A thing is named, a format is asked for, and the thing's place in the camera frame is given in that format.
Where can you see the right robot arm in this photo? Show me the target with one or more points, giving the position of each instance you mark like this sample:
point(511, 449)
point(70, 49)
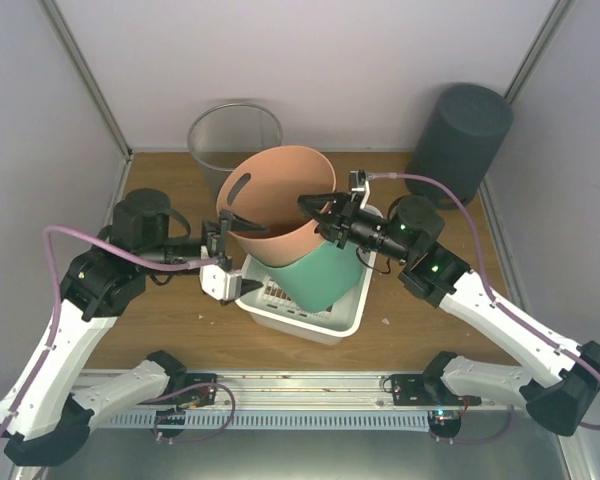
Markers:
point(556, 379)

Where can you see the white plastic tub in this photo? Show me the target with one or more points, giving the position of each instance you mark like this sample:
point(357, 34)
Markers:
point(271, 307)

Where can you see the salmon pink plastic bin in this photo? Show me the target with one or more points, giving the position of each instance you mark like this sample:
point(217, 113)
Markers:
point(264, 190)

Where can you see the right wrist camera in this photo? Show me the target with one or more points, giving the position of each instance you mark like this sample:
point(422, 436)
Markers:
point(359, 189)

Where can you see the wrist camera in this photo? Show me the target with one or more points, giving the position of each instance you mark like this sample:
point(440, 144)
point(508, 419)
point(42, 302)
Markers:
point(221, 285)
point(359, 189)

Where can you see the right aluminium frame post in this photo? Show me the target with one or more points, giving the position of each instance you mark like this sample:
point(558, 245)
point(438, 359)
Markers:
point(556, 16)

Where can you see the silver wire mesh bin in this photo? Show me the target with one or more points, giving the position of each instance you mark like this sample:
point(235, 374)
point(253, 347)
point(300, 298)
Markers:
point(221, 138)

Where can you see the dark grey plastic bin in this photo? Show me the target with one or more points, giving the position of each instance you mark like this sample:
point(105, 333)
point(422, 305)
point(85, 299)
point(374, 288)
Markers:
point(463, 134)

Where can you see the aluminium mounting rail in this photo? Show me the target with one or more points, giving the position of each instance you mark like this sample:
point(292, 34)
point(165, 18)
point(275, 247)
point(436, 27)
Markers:
point(261, 390)

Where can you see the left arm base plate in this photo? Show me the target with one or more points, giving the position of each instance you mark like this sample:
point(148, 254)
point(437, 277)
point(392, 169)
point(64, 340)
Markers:
point(196, 395)

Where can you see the grey slotted cable duct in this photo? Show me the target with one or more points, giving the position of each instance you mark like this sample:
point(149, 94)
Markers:
point(301, 420)

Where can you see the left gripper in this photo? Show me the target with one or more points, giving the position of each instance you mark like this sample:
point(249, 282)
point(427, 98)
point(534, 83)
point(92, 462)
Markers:
point(217, 237)

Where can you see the green plastic bin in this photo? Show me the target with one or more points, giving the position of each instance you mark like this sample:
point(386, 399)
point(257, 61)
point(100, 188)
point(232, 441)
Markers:
point(319, 279)

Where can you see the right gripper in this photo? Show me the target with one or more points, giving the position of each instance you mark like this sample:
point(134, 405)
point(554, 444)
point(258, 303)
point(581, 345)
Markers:
point(336, 228)

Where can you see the aluminium frame post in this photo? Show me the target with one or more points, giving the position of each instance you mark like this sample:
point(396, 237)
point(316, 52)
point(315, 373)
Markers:
point(556, 16)
point(66, 38)

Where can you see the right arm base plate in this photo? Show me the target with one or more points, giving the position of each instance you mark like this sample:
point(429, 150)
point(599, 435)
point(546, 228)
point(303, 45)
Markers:
point(418, 390)

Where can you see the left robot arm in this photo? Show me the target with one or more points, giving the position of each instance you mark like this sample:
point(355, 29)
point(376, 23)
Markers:
point(43, 420)

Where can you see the left aluminium frame post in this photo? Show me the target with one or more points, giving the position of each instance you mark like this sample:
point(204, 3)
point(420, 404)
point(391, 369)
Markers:
point(66, 38)

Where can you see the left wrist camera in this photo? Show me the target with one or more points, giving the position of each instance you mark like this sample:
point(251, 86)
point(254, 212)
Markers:
point(221, 285)

